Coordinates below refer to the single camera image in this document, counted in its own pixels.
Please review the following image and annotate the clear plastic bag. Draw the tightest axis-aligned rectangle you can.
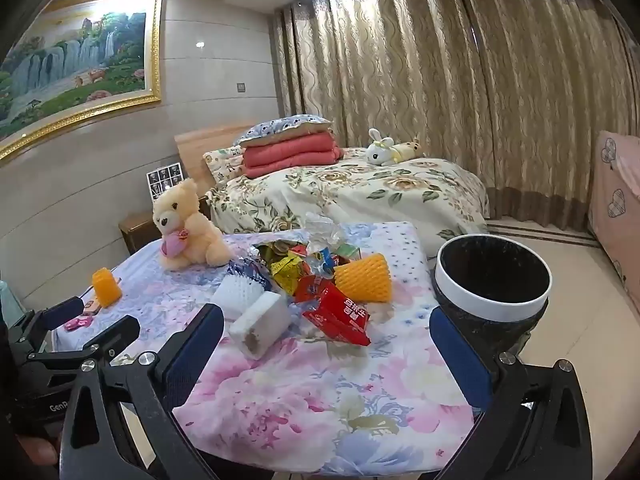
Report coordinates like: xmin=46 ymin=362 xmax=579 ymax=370
xmin=302 ymin=212 xmax=346 ymax=256

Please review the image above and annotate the large orange foam net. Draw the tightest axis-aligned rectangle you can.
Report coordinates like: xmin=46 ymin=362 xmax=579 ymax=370
xmin=332 ymin=252 xmax=393 ymax=303

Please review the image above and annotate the black white photo collage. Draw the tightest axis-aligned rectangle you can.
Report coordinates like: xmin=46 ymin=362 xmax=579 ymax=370
xmin=146 ymin=164 xmax=182 ymax=198

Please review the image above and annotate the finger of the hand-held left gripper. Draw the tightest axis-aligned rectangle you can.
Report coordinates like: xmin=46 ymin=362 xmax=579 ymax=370
xmin=30 ymin=315 xmax=142 ymax=363
xmin=10 ymin=296 xmax=86 ymax=356

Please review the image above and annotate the person's left hand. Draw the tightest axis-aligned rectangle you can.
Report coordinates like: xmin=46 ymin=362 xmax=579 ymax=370
xmin=10 ymin=435 xmax=61 ymax=467

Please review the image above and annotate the beige teddy bear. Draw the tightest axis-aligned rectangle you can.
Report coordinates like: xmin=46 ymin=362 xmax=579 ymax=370
xmin=152 ymin=178 xmax=233 ymax=272

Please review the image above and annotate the white rabbit plush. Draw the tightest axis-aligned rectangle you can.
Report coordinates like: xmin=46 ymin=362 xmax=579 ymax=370
xmin=365 ymin=129 xmax=401 ymax=167

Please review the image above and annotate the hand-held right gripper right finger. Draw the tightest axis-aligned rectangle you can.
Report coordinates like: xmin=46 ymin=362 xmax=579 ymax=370
xmin=429 ymin=305 xmax=593 ymax=480

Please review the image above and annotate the folded red blanket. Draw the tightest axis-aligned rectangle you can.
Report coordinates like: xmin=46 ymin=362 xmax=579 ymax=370
xmin=241 ymin=132 xmax=345 ymax=179

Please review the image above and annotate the orange textured cup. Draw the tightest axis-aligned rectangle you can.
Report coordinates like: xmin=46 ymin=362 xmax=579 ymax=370
xmin=91 ymin=267 xmax=123 ymax=308

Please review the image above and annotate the yellow snack packet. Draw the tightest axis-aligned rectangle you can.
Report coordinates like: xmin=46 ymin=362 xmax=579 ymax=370
xmin=257 ymin=242 xmax=308 ymax=296

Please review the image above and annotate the white rimmed trash bin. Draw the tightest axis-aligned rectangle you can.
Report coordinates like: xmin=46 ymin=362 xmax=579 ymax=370
xmin=432 ymin=232 xmax=553 ymax=361

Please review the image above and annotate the wooden headboard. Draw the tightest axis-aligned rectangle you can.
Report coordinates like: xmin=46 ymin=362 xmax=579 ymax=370
xmin=174 ymin=125 xmax=256 ymax=196

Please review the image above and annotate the beige patterned curtain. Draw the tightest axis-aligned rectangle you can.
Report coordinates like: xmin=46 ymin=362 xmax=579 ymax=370
xmin=272 ymin=0 xmax=640 ymax=233

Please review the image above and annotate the floral pillow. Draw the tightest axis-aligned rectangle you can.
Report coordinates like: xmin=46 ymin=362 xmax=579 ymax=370
xmin=202 ymin=146 xmax=246 ymax=183

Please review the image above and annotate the gold framed landscape painting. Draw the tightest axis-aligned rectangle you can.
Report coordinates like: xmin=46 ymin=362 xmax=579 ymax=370
xmin=0 ymin=0 xmax=163 ymax=161

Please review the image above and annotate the wooden nightstand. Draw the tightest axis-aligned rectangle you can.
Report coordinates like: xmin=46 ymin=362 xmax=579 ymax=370
xmin=119 ymin=195 xmax=211 ymax=256

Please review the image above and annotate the large red snack packet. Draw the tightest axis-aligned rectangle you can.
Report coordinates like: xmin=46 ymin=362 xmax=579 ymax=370
xmin=302 ymin=285 xmax=372 ymax=347

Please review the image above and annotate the bed with floral cover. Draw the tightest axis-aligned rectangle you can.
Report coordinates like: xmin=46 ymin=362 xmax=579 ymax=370
xmin=205 ymin=147 xmax=491 ymax=241

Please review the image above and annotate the white foam block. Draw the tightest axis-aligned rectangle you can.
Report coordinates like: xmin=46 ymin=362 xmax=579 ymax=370
xmin=229 ymin=291 xmax=293 ymax=361

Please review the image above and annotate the blue patterned pillow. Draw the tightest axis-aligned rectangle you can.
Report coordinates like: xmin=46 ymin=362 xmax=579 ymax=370
xmin=237 ymin=115 xmax=333 ymax=148

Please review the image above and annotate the blue snack packet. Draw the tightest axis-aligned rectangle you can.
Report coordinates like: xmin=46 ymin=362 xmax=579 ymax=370
xmin=227 ymin=257 xmax=273 ymax=293

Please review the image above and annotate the floral tablecloth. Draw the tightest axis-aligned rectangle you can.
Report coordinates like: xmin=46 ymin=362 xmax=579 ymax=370
xmin=40 ymin=220 xmax=488 ymax=476

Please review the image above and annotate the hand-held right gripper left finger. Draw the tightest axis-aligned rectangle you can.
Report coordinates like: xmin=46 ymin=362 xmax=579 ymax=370
xmin=60 ymin=303 xmax=226 ymax=480

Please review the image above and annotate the small yellow bear plush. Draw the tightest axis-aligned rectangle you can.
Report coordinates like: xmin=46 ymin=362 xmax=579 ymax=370
xmin=392 ymin=137 xmax=423 ymax=161

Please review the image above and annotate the pink heart print cloth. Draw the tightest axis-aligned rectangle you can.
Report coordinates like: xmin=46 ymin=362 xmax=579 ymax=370
xmin=587 ymin=130 xmax=640 ymax=311

